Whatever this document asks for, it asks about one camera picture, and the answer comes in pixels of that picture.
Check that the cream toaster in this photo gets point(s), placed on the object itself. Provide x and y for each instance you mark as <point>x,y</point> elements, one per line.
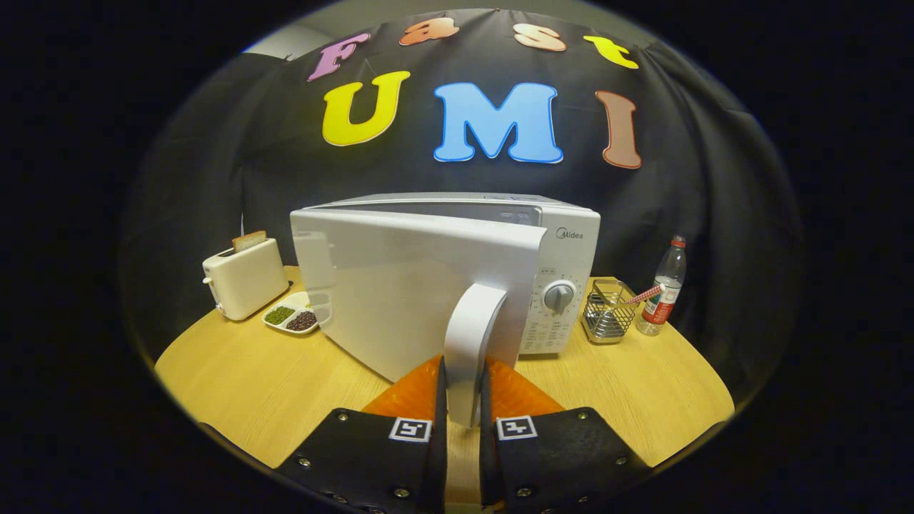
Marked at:
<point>246,282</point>

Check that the white microwave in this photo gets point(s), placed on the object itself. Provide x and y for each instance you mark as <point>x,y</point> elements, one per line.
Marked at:
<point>400,300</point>

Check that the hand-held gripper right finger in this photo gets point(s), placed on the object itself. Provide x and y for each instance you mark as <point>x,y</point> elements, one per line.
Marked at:
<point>489,442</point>

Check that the white divided dish of beans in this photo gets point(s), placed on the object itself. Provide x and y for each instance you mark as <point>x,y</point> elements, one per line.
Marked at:
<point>293,318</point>

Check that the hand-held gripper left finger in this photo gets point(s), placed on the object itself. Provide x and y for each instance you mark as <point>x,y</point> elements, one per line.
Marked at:
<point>435,442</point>

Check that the red white striped straw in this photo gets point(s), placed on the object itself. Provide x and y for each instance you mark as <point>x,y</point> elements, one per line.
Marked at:
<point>646,294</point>

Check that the toast slice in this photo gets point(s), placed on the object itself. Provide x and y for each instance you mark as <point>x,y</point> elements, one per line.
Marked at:
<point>248,240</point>

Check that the clear water bottle red label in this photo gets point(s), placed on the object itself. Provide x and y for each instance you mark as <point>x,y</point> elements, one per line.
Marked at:
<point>663,300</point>

